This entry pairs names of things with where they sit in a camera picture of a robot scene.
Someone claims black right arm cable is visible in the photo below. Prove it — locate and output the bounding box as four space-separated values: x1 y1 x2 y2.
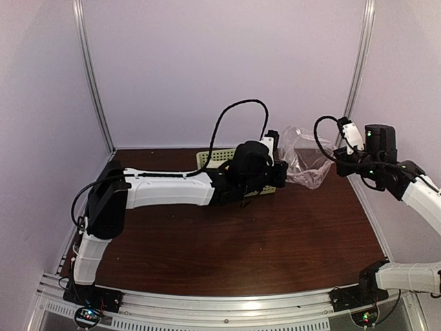
312 116 441 194

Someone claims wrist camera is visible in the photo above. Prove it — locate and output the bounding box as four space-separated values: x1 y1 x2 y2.
259 130 280 165
337 117 365 155

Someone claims green plastic basket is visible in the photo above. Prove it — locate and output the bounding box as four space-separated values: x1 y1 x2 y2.
196 148 276 194

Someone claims right circuit board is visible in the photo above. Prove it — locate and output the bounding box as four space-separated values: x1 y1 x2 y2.
351 308 379 328

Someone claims left circuit board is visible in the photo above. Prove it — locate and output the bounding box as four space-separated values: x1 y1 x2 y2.
74 307 103 328

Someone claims left aluminium frame post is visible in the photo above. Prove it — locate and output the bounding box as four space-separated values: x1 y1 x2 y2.
72 0 116 154

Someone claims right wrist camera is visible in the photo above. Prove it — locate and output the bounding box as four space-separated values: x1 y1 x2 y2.
337 117 365 155

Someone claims right aluminium frame post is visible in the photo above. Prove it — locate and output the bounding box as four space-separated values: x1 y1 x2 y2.
344 0 376 118

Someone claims aluminium front rail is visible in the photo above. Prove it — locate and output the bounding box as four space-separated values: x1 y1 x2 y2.
24 273 429 330

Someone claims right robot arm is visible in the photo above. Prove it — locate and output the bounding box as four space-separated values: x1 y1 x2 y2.
334 119 440 305

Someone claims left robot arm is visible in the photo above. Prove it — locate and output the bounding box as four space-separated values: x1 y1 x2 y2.
71 137 288 306

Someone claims circuit board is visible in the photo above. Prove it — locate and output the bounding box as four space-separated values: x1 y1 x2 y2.
351 308 379 328
74 307 103 328

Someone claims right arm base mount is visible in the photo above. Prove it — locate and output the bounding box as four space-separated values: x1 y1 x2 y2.
329 260 389 312

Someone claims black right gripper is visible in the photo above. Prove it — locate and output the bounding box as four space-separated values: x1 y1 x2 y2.
334 146 382 181

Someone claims aluminium frame post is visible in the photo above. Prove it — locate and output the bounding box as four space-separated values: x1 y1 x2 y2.
72 0 116 154
344 0 376 118

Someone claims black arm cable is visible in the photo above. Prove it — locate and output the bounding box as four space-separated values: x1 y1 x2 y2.
312 116 441 194
70 99 269 228

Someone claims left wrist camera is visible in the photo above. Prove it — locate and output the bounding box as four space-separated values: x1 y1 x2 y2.
259 130 280 165

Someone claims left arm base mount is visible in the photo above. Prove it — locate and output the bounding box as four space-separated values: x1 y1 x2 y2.
63 281 123 313

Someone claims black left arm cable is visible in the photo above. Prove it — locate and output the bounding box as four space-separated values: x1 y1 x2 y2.
70 99 269 228

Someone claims clear zip top bag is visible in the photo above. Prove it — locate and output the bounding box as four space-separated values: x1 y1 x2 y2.
278 126 334 190

